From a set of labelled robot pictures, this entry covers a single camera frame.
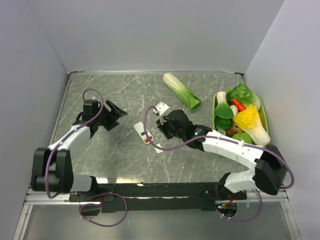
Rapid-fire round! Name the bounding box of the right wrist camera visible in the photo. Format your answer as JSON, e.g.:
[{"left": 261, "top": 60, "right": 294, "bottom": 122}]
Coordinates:
[{"left": 153, "top": 102, "right": 170, "bottom": 117}]

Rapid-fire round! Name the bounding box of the yellow napa cabbage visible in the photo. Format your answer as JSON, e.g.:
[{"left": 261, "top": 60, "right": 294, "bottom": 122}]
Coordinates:
[{"left": 233, "top": 104, "right": 271, "bottom": 146}]

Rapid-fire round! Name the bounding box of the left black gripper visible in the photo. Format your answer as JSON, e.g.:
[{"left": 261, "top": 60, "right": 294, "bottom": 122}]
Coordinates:
[{"left": 94, "top": 99, "right": 127, "bottom": 131}]

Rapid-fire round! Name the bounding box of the brown mushroom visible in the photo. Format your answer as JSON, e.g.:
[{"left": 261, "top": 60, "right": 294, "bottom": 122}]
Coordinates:
[{"left": 226, "top": 122, "right": 243, "bottom": 137}]

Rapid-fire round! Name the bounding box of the green lettuce head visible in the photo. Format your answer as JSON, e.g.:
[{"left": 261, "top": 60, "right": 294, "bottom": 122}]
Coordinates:
[{"left": 227, "top": 82, "right": 261, "bottom": 110}]

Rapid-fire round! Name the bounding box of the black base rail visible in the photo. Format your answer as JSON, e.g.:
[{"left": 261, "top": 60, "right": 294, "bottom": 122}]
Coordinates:
[{"left": 69, "top": 182, "right": 247, "bottom": 213}]

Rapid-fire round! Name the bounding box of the aluminium frame rail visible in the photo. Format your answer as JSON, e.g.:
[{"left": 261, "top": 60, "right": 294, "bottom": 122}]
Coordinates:
[{"left": 23, "top": 188, "right": 289, "bottom": 205}]

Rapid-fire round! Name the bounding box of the green plastic tray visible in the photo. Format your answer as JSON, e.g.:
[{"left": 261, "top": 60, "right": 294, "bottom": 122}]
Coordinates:
[{"left": 212, "top": 91, "right": 269, "bottom": 137}]

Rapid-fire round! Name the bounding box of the red chili pepper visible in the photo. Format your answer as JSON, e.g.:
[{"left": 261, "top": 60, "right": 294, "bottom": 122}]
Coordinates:
[{"left": 231, "top": 98, "right": 246, "bottom": 112}]

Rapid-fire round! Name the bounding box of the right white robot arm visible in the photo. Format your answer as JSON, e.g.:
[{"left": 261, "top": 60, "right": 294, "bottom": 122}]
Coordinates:
[{"left": 153, "top": 108, "right": 288, "bottom": 199}]

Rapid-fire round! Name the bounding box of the bok choy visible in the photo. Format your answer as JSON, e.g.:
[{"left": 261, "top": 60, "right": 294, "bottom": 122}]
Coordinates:
[{"left": 214, "top": 91, "right": 234, "bottom": 119}]

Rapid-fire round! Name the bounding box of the long green napa cabbage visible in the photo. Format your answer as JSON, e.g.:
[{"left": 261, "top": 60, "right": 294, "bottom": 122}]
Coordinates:
[{"left": 162, "top": 72, "right": 202, "bottom": 112}]

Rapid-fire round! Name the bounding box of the white mushroom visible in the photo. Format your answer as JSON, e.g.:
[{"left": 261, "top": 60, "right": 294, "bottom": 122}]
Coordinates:
[{"left": 229, "top": 104, "right": 239, "bottom": 117}]

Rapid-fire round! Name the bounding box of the white remote control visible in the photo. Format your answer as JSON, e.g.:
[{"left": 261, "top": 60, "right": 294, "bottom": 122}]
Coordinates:
[{"left": 133, "top": 121, "right": 150, "bottom": 145}]

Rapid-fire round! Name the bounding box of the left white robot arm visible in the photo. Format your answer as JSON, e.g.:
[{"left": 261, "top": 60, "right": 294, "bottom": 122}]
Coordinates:
[{"left": 30, "top": 99, "right": 128, "bottom": 194}]

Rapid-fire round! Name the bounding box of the round green cabbage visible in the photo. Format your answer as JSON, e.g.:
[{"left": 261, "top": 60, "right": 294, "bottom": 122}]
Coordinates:
[{"left": 232, "top": 132, "right": 253, "bottom": 144}]

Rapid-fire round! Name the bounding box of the white battery cover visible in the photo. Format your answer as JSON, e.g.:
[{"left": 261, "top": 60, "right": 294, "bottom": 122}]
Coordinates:
[{"left": 154, "top": 144, "right": 163, "bottom": 154}]

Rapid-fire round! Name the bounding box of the red battery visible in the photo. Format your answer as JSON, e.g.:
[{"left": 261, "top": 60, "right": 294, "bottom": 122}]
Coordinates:
[{"left": 144, "top": 135, "right": 154, "bottom": 145}]

